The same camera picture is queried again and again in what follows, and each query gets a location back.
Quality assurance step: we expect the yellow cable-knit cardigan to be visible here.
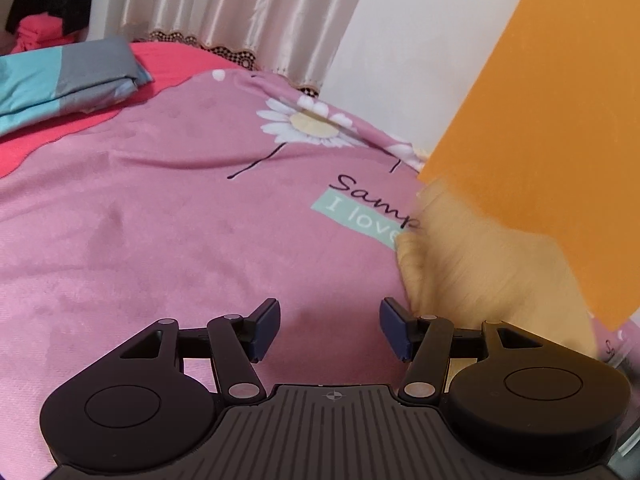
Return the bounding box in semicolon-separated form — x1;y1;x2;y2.
394;177;599;361

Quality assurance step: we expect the blue and grey folded blanket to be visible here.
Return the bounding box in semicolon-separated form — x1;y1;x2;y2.
0;35;154;136

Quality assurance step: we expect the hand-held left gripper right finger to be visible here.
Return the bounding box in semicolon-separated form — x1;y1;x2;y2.
378;297;546;404

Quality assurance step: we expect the orange board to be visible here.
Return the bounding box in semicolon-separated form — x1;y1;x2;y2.
417;0;640;332

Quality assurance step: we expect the red sheet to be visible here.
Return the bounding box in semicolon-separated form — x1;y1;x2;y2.
0;41;261;179

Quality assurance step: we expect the pink-red bundled cloth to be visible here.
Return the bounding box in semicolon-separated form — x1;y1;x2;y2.
10;14;84;54

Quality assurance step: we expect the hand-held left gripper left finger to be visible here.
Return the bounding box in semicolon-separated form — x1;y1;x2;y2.
119;298;281;404

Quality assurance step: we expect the cream lace-trimmed curtain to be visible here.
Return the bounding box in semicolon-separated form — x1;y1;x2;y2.
85;0;374;97

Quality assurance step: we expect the pink floral bedsheet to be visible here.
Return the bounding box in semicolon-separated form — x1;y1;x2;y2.
0;68;640;480

